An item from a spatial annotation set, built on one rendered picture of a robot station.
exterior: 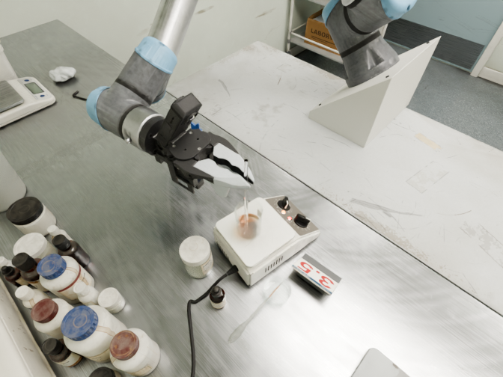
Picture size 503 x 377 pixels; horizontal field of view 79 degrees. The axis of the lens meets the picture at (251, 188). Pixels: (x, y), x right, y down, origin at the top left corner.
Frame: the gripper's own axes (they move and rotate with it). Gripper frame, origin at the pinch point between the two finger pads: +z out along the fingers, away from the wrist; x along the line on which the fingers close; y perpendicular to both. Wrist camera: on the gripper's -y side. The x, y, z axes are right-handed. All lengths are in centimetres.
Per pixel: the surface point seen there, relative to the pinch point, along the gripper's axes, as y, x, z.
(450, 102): 116, -240, 31
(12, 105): 23, 3, -85
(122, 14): 36, -76, -134
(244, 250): 17.0, 3.2, 2.1
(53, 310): 16.1, 30.2, -16.7
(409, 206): 25.5, -33.3, 25.4
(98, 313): 15.5, 26.4, -10.0
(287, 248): 19.2, -3.0, 8.1
